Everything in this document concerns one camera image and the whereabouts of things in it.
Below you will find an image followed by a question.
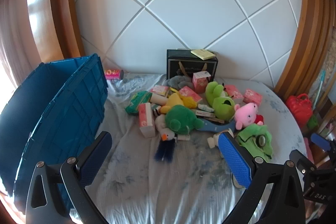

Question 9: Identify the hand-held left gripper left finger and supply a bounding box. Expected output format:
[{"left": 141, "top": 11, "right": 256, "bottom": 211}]
[{"left": 25, "top": 131, "right": 113, "bottom": 224}]

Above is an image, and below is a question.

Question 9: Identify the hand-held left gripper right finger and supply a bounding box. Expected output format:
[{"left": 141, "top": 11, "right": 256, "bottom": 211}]
[{"left": 218, "top": 132, "right": 306, "bottom": 224}]

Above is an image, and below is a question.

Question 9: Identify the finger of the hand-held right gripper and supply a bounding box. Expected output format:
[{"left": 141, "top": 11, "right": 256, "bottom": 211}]
[
  {"left": 289, "top": 149, "right": 317, "bottom": 180},
  {"left": 310, "top": 133, "right": 336, "bottom": 161}
]

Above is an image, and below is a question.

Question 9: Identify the blue plastic crate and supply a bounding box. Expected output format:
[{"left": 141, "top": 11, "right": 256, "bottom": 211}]
[{"left": 0, "top": 54, "right": 109, "bottom": 211}]

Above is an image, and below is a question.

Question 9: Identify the yellow plush toy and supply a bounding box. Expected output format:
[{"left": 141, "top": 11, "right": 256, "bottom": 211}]
[{"left": 160, "top": 93, "right": 202, "bottom": 114}]

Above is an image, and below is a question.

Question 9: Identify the green plush hat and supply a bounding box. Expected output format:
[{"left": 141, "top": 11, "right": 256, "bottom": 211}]
[{"left": 236, "top": 124, "right": 273, "bottom": 161}]

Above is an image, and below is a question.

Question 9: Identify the small white bottle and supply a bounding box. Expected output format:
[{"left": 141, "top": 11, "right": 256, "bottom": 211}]
[{"left": 207, "top": 130, "right": 234, "bottom": 148}]

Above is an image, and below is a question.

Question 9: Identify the red bag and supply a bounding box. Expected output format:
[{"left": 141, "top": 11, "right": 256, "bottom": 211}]
[{"left": 286, "top": 93, "right": 313, "bottom": 128}]

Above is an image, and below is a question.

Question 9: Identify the blue curved plastic piece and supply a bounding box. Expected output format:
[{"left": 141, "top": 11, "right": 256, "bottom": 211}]
[{"left": 196, "top": 119, "right": 235, "bottom": 133}]

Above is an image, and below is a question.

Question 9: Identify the pink pig plush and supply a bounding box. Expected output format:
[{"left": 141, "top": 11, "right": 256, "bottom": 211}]
[{"left": 234, "top": 102, "right": 264, "bottom": 130}]

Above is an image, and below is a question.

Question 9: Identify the light green frog plush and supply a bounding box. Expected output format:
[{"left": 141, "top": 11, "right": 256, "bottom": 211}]
[{"left": 205, "top": 81, "right": 236, "bottom": 120}]

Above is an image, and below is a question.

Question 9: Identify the pink white carton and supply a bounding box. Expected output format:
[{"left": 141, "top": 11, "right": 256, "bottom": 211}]
[{"left": 138, "top": 103, "right": 156, "bottom": 138}]

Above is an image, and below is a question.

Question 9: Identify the pink tissue pack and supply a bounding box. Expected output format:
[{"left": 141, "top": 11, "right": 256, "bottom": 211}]
[
  {"left": 150, "top": 85, "right": 170, "bottom": 96},
  {"left": 226, "top": 85, "right": 243, "bottom": 102},
  {"left": 178, "top": 86, "right": 202, "bottom": 104},
  {"left": 244, "top": 89, "right": 262, "bottom": 105}
]

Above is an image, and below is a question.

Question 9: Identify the light blue printed bed sheet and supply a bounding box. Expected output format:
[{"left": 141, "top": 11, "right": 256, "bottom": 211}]
[{"left": 71, "top": 72, "right": 310, "bottom": 224}]

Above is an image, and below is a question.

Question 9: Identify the dark green plush toy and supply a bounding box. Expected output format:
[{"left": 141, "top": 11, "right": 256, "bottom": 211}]
[{"left": 165, "top": 105, "right": 205, "bottom": 135}]

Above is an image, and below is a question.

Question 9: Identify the green tissue packet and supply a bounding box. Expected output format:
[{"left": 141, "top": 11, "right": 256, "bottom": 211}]
[{"left": 125, "top": 91, "right": 153, "bottom": 115}]

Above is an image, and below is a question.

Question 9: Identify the pink can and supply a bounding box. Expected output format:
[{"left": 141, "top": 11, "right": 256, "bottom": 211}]
[{"left": 105, "top": 69, "right": 124, "bottom": 81}]

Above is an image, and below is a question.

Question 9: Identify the pink carton box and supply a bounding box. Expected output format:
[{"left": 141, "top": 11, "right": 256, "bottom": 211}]
[{"left": 192, "top": 72, "right": 212, "bottom": 93}]

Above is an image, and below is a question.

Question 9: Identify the cream tube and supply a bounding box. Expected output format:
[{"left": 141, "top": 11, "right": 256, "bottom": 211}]
[{"left": 150, "top": 95, "right": 168, "bottom": 105}]

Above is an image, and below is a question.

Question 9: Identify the grey plush toy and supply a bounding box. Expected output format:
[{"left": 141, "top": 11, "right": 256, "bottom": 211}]
[{"left": 165, "top": 74, "right": 196, "bottom": 90}]

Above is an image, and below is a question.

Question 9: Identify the black gift box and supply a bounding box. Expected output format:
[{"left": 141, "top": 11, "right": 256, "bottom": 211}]
[{"left": 166, "top": 49, "right": 218, "bottom": 83}]

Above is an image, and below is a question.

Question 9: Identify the yellow sticky note pad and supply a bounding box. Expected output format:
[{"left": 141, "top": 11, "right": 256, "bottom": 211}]
[{"left": 191, "top": 49, "right": 216, "bottom": 60}]

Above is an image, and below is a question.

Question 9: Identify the pale pink curtain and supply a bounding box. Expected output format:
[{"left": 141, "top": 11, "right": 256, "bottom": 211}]
[{"left": 0, "top": 0, "right": 40, "bottom": 98}]

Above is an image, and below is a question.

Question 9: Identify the white padded headboard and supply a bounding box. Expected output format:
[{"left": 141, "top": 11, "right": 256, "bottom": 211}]
[{"left": 71, "top": 0, "right": 305, "bottom": 90}]

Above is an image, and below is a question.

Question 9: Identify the wooden headboard post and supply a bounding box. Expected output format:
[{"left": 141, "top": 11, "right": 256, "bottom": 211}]
[
  {"left": 26, "top": 0, "right": 86, "bottom": 64},
  {"left": 274, "top": 0, "right": 336, "bottom": 98}
]

